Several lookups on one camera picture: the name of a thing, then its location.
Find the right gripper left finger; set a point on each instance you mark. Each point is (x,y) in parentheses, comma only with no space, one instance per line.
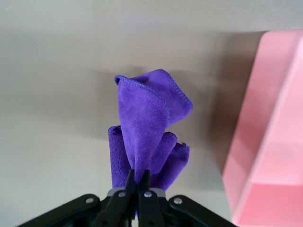
(118,208)

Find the pink plastic bin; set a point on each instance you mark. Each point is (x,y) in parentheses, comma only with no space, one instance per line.
(272,142)

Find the purple microfibre cloth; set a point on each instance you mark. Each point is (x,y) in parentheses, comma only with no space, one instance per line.
(142,123)

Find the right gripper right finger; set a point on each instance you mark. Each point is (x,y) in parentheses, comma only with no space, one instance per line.
(151,210)

